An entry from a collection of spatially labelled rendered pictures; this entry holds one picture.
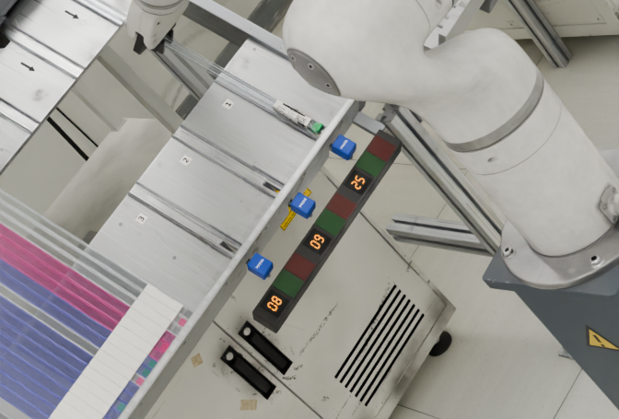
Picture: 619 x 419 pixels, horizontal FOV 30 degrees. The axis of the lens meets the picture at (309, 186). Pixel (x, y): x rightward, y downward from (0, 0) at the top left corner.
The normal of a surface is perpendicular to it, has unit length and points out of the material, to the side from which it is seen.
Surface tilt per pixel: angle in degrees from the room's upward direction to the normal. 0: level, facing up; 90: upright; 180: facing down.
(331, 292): 90
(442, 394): 0
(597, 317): 90
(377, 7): 70
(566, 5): 90
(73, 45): 45
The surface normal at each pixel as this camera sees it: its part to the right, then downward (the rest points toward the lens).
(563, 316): -0.51, 0.77
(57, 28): -0.02, -0.40
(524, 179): -0.03, 0.62
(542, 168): 0.22, 0.45
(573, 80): -0.60, -0.63
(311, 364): 0.58, 0.07
